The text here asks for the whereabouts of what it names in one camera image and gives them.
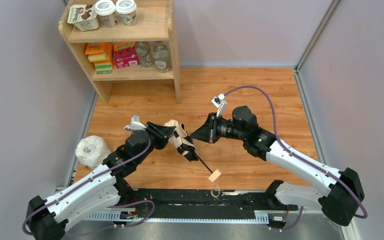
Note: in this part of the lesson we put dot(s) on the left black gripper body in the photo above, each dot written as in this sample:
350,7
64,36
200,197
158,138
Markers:
156,133

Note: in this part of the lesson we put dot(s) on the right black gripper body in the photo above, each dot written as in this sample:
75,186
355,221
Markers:
214,127

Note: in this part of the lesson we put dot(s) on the beige folding umbrella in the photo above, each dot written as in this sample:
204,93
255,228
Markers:
185,146

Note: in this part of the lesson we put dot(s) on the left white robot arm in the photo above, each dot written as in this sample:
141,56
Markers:
89,188

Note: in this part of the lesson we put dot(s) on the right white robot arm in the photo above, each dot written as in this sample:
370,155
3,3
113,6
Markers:
337,193

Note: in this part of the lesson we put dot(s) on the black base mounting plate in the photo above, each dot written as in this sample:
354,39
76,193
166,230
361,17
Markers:
198,205

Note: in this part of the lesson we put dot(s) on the white crumpled plastic bag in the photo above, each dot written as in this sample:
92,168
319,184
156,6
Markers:
91,151

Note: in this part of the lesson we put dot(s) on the right clear glass bottle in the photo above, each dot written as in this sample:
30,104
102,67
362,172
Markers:
161,57

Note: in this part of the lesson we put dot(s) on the clear glass bottle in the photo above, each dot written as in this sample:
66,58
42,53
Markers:
144,52
161,57

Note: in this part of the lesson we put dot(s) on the wooden shelf unit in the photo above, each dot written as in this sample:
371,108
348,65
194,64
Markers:
155,21

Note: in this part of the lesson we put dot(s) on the left clear glass bottle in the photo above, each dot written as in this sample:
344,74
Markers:
144,52

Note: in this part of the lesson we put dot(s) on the pink orange snack box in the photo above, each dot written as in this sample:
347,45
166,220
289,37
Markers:
125,54

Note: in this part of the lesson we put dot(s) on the orange sponge pack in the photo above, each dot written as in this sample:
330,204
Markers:
101,55

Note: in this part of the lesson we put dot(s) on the right white lidded cup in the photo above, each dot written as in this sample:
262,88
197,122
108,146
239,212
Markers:
127,11

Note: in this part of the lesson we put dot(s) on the white lidded cup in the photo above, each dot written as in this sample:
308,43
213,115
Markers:
106,10
127,11

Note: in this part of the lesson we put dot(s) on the left white lidded cup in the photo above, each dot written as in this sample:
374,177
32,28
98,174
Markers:
106,10

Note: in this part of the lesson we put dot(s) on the Chobani yogurt tub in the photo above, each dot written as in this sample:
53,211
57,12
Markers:
83,17

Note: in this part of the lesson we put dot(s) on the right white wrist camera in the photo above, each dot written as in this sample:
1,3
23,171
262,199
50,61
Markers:
219,101

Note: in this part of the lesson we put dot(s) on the aluminium frame rail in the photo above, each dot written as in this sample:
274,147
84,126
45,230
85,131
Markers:
269,207

